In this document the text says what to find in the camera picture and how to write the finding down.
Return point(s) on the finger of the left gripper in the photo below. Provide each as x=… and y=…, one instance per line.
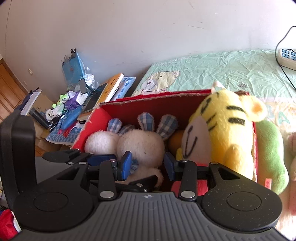
x=142, y=185
x=72, y=157

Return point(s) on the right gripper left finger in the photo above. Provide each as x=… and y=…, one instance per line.
x=106, y=170

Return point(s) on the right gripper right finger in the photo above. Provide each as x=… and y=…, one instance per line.
x=189, y=180

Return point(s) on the small white plush bunny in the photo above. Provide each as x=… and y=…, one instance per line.
x=105, y=142

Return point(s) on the large white plush bunny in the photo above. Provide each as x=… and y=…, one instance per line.
x=147, y=146

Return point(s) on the yellow tiger plush toy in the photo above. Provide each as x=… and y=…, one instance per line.
x=221, y=130

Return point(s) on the brown cardboard boxes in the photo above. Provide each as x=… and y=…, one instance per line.
x=41, y=144

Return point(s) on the blue pencil case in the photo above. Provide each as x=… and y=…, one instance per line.
x=71, y=118

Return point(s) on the smartphone on book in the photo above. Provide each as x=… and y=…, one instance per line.
x=93, y=98

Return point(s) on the purple tissue pack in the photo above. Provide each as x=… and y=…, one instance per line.
x=75, y=100

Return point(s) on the black left gripper housing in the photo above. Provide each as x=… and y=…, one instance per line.
x=18, y=168

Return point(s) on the green frog toy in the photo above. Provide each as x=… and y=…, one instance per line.
x=62, y=99

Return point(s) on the red cardboard box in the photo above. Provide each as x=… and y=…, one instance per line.
x=181, y=104

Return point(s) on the yellow book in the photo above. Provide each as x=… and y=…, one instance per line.
x=105, y=92

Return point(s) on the green plush toy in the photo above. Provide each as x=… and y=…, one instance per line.
x=272, y=172

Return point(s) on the blue paper bag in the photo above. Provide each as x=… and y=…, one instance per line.
x=73, y=69

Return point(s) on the blue patterned book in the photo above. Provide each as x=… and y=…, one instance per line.
x=125, y=84

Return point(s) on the pink plush with blue bow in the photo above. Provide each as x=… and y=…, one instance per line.
x=291, y=152

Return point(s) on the green cartoon bear bedsheet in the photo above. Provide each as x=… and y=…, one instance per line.
x=253, y=71

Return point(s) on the white power strip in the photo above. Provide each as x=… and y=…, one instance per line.
x=287, y=58

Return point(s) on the wooden door frame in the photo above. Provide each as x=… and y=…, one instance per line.
x=12, y=92

